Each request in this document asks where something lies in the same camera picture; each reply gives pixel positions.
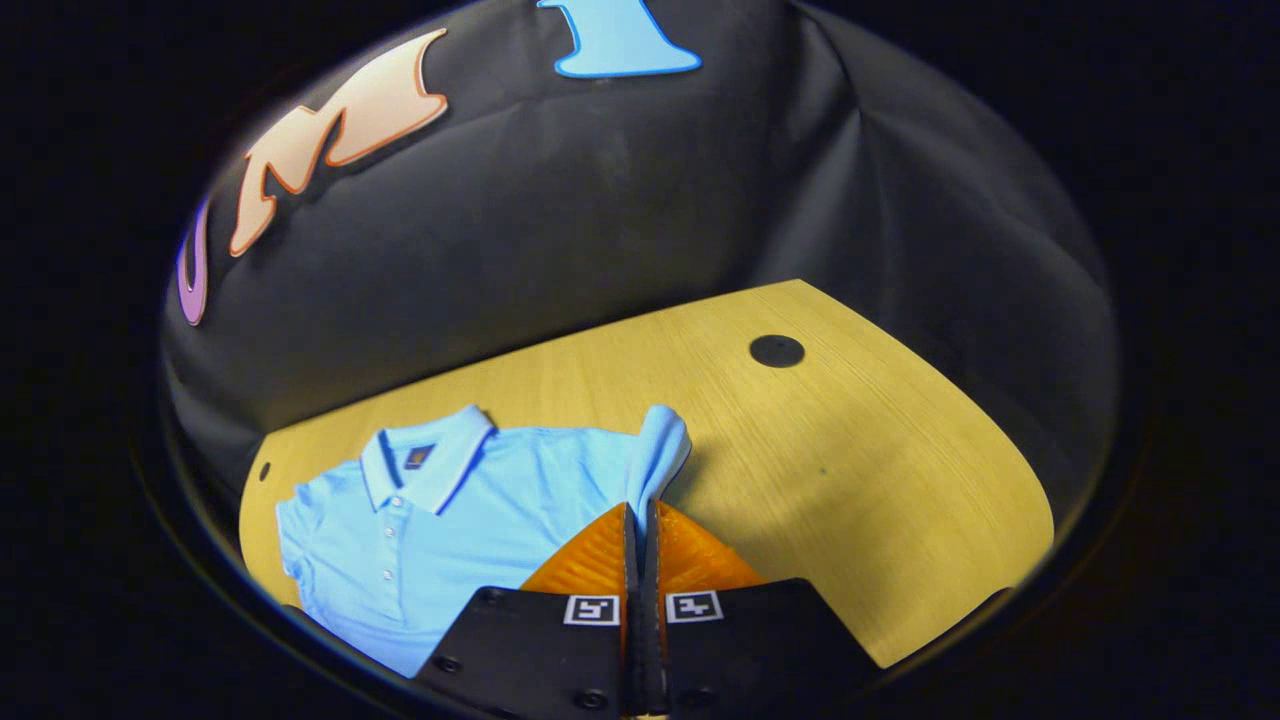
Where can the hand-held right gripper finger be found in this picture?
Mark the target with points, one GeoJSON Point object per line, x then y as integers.
{"type": "Point", "coordinates": [632, 600]}
{"type": "Point", "coordinates": [652, 600]}

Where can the light blue T-shirt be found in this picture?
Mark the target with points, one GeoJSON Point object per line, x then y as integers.
{"type": "Point", "coordinates": [500, 500]}

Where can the black backdrop cloth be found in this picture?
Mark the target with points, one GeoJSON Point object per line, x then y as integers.
{"type": "Point", "coordinates": [600, 200]}

